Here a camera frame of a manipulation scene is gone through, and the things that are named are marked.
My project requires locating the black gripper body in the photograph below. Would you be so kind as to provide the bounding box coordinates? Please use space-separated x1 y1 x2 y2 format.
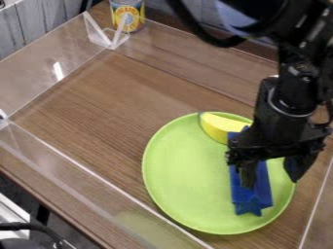
226 77 331 165

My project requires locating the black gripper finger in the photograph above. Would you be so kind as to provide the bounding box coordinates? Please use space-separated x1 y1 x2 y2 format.
283 153 318 183
236 160 259 189

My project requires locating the blue star-shaped block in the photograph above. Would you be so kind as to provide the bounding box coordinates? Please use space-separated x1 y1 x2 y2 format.
224 125 275 217

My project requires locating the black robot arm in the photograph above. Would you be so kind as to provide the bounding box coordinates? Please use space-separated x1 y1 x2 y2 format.
166 0 333 188

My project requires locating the green plate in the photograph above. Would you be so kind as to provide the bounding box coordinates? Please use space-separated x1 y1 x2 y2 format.
142 113 295 235

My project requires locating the yellow banana-shaped sponge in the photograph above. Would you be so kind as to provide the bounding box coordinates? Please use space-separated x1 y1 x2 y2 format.
198 112 253 145

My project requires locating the clear acrylic enclosure wall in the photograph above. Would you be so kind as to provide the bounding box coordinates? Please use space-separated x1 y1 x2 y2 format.
0 6 333 249

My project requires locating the black cable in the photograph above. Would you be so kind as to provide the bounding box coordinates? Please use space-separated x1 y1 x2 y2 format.
0 221 67 249

